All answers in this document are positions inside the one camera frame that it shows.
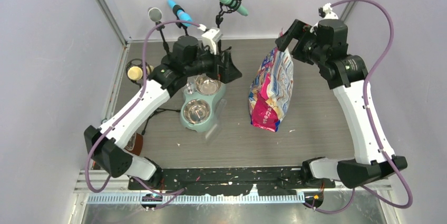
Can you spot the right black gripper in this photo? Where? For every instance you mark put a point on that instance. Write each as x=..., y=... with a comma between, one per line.
x=300, y=31

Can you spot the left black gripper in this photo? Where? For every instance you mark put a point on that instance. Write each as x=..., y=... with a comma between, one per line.
x=226, y=71

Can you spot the colourful cat food bag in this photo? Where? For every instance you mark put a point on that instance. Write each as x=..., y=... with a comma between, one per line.
x=271, y=90

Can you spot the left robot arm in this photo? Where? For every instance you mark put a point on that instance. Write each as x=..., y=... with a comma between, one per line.
x=189, y=57

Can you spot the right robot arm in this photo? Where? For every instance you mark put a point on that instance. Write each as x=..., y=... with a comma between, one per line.
x=326, y=46

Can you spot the green double pet bowl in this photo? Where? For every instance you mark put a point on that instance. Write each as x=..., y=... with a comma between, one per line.
x=201, y=95

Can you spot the clear plastic scoop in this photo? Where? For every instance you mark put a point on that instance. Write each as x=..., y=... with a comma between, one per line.
x=216, y=124

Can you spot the green microphone on tripod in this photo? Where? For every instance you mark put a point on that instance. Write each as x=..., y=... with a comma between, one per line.
x=230, y=6

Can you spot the blue microphone on stand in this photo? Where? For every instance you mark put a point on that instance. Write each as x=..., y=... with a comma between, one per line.
x=180, y=14

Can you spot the yellow microphone on tripod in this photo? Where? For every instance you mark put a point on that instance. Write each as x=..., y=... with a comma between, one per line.
x=134, y=72

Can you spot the silver round microphone stand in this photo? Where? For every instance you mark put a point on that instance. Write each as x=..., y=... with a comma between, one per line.
x=155, y=15

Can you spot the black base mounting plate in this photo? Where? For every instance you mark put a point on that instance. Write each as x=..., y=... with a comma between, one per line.
x=269, y=181

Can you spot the brown metronome box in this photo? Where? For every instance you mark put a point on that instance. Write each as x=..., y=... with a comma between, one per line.
x=135, y=144

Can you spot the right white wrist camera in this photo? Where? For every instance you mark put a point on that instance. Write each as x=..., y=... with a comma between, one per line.
x=326, y=12

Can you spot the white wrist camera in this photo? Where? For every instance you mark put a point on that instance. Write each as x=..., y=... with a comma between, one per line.
x=326, y=12
x=210, y=38

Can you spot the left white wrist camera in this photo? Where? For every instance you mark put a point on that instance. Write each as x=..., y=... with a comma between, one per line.
x=210, y=38

